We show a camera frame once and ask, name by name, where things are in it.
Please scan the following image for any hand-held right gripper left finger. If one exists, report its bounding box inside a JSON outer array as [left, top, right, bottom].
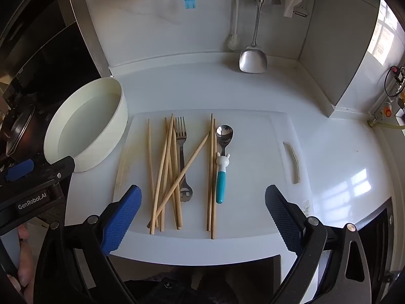
[[35, 184, 143, 304]]

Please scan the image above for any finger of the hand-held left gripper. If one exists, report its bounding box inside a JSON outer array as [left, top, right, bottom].
[[0, 160, 35, 185], [32, 155, 76, 186]]

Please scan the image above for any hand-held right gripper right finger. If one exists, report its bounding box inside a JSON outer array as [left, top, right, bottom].
[[265, 184, 372, 304]]

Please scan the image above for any rabbit spoon with teal handle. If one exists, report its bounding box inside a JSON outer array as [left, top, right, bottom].
[[215, 124, 235, 204]]

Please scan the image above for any round cream container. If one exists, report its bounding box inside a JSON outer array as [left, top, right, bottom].
[[43, 77, 129, 173]]

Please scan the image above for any stainless steel fork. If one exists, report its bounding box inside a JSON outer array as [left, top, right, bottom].
[[175, 116, 193, 202]]

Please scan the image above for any person's left hand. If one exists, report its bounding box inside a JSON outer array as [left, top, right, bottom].
[[7, 224, 36, 292]]

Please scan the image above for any brown pot with glass lid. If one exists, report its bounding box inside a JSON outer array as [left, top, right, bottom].
[[0, 98, 42, 162]]

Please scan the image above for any white cutting board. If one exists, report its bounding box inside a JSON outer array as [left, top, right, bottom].
[[113, 110, 314, 244]]

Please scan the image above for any gas valve with orange knob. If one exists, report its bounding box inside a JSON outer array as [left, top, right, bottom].
[[367, 100, 394, 127]]

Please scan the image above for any stainless steel spatula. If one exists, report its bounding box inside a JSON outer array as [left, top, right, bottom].
[[239, 0, 268, 74]]

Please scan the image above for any white bottle brush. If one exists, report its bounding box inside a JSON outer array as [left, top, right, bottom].
[[225, 0, 241, 51]]

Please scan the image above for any gas device with red button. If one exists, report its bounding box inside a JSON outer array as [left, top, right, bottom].
[[384, 65, 405, 99]]

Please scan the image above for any yellow gas hose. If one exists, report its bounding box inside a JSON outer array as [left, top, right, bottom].
[[369, 114, 405, 131]]

